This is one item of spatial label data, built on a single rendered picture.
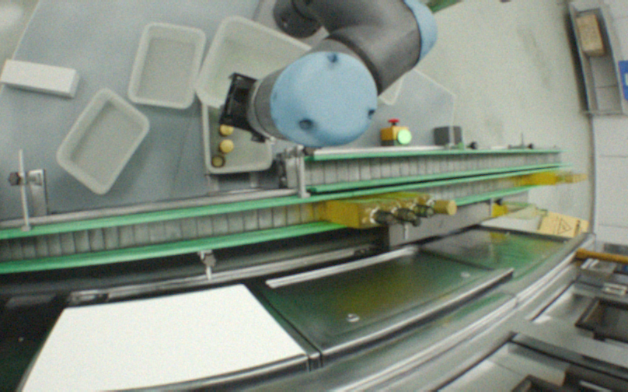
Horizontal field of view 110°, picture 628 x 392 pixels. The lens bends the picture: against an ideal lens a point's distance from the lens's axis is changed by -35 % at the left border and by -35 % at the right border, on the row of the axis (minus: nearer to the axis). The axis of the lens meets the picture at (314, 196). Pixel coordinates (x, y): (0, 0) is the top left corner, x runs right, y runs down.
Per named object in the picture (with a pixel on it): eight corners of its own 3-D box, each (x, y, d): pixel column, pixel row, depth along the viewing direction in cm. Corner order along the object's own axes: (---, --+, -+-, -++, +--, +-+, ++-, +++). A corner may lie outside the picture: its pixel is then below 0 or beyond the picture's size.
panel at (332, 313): (64, 319, 51) (19, 415, 21) (60, 306, 51) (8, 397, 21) (411, 253, 91) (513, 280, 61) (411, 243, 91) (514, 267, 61)
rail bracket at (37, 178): (43, 221, 64) (10, 236, 44) (36, 155, 62) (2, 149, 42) (57, 219, 66) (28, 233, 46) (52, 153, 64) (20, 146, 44)
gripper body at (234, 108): (228, 75, 45) (245, 61, 35) (280, 92, 49) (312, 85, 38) (212, 124, 46) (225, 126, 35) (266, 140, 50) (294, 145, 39)
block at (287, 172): (275, 188, 90) (285, 189, 83) (273, 153, 89) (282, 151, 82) (287, 187, 91) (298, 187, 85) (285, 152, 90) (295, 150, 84)
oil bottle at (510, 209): (491, 215, 125) (544, 222, 102) (490, 202, 125) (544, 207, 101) (497, 212, 128) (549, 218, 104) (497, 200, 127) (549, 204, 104)
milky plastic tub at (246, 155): (202, 175, 86) (207, 174, 78) (198, 93, 84) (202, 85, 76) (263, 169, 94) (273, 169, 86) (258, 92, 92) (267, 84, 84)
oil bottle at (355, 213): (318, 219, 89) (365, 231, 69) (317, 198, 88) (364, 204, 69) (336, 216, 91) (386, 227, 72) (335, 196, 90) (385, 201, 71)
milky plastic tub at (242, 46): (217, 30, 59) (226, 10, 51) (313, 69, 69) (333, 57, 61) (186, 108, 57) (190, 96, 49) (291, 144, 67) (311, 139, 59)
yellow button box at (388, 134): (380, 148, 113) (394, 147, 106) (378, 127, 112) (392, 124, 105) (395, 148, 116) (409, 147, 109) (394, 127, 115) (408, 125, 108)
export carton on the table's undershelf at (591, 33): (574, 17, 355) (594, 12, 319) (582, 26, 375) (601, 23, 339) (582, 50, 359) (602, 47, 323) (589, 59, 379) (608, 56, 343)
